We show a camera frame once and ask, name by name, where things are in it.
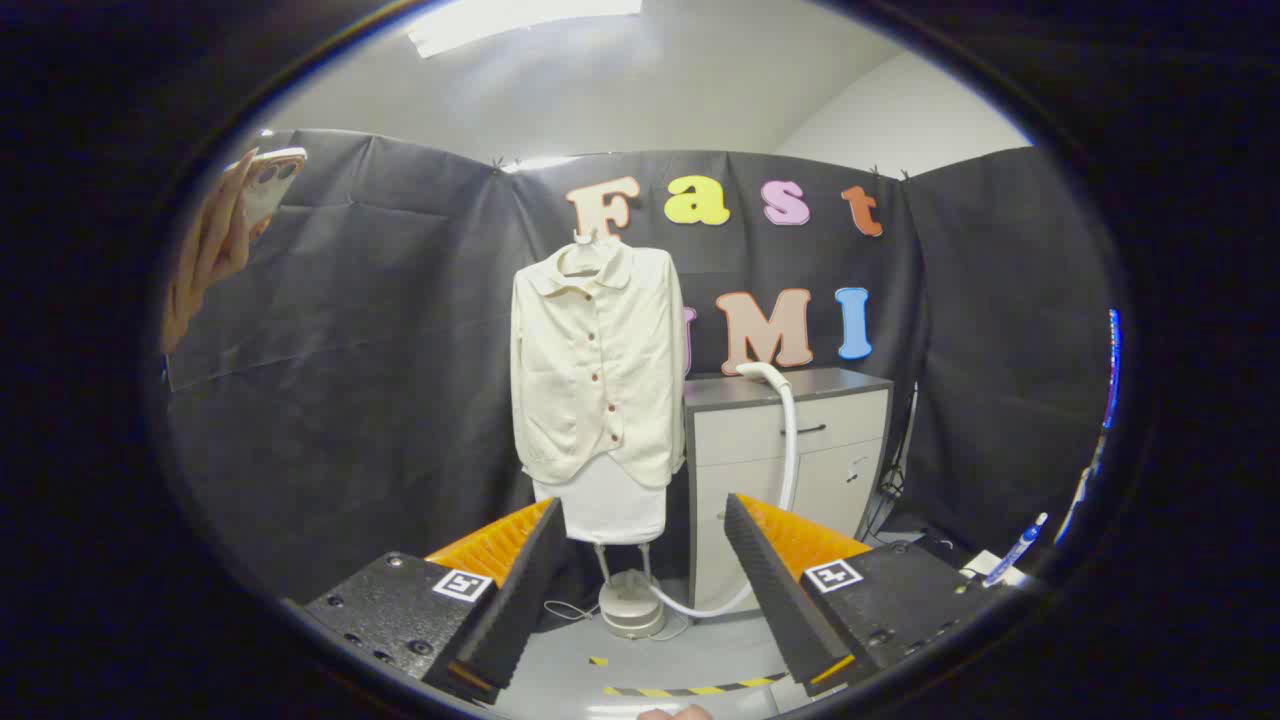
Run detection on cream button-up shirt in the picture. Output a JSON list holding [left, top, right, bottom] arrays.
[[510, 238, 688, 491]]

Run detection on white hanging board pad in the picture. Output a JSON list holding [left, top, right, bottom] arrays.
[[533, 455, 669, 546]]

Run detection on garment steamer base unit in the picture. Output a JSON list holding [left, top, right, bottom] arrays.
[[597, 543, 669, 641]]

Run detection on black cables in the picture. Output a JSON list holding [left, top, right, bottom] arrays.
[[865, 385, 921, 541]]

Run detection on white clothes hanger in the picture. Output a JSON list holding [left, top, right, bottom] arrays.
[[560, 228, 623, 279]]

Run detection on white garment steamer head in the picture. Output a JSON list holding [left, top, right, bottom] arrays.
[[645, 361, 799, 619]]

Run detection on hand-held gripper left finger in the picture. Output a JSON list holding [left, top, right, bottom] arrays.
[[283, 497, 568, 706]]

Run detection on blue pen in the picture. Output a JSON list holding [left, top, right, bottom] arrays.
[[983, 512, 1049, 588]]

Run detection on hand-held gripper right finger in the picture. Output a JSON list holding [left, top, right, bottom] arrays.
[[722, 492, 1046, 698]]

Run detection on yellow black hazard tape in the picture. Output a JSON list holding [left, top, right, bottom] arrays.
[[603, 675, 791, 699]]

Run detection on white cabinet with grey top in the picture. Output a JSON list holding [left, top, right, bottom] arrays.
[[683, 367, 894, 613]]

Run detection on white smartphone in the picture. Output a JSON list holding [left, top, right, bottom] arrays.
[[240, 147, 309, 233]]

